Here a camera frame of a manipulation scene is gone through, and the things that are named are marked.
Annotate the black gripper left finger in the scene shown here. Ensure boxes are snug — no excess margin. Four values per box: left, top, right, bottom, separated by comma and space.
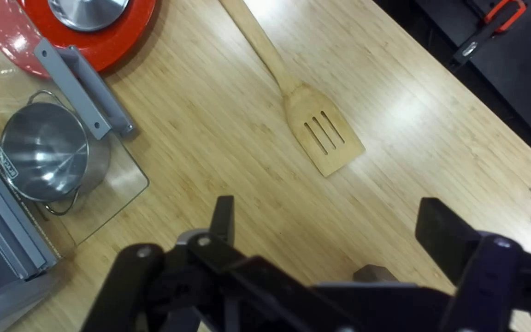
79, 194, 365, 332

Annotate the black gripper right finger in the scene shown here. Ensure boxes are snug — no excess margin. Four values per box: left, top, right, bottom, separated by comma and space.
413, 196, 531, 332

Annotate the slotted wooden spatula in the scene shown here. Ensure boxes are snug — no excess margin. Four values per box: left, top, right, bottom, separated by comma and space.
218, 0, 367, 179

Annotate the small steel pot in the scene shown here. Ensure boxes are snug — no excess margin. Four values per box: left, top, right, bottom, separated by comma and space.
0, 91, 113, 218

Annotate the red round plate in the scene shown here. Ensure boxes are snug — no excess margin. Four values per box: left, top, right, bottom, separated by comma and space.
0, 0, 159, 80

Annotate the steel pot lid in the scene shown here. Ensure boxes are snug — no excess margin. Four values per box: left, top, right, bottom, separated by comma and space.
48, 0, 131, 34

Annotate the glass oven door grey handle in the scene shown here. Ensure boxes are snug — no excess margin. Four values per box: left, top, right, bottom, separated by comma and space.
0, 17, 151, 249

